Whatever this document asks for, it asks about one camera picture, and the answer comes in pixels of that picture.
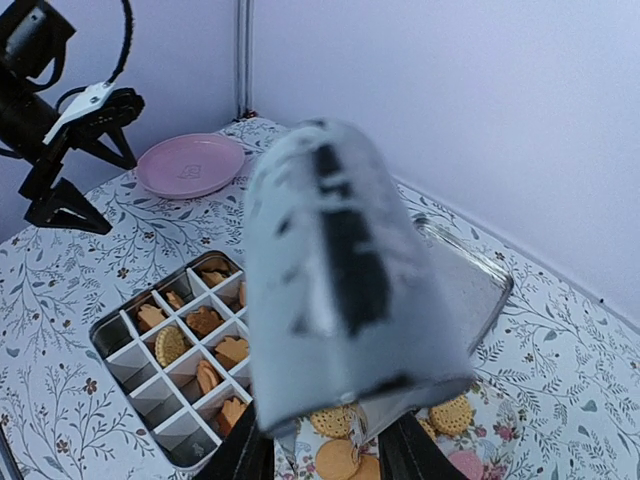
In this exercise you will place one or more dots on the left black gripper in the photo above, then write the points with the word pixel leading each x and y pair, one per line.
pixel 63 206

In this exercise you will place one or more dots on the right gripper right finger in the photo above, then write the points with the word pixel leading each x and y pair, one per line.
pixel 408 453

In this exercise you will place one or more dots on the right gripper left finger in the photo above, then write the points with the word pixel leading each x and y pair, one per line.
pixel 245 454

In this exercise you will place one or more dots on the pink sandwich cookie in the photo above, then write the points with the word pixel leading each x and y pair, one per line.
pixel 467 463

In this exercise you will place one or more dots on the pink divided cookie tin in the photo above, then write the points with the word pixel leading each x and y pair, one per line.
pixel 180 419

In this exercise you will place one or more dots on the yellow sandwich biscuit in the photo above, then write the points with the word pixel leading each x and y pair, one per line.
pixel 170 344

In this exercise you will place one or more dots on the metal serving tongs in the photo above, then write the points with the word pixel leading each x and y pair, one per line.
pixel 343 302

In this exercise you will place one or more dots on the orange swirl cookie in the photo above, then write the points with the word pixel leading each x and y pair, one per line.
pixel 149 316

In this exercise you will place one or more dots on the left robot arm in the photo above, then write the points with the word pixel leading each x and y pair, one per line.
pixel 34 36

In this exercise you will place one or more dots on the floral cookie tray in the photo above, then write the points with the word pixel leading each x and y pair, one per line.
pixel 450 435

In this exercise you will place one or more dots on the pink plate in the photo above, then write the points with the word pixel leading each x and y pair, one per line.
pixel 190 166

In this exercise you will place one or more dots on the silver metal tray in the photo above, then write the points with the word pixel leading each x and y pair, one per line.
pixel 474 288

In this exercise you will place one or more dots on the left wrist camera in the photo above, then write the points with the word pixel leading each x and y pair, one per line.
pixel 101 104

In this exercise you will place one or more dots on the left aluminium frame post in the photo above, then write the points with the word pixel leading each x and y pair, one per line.
pixel 243 57

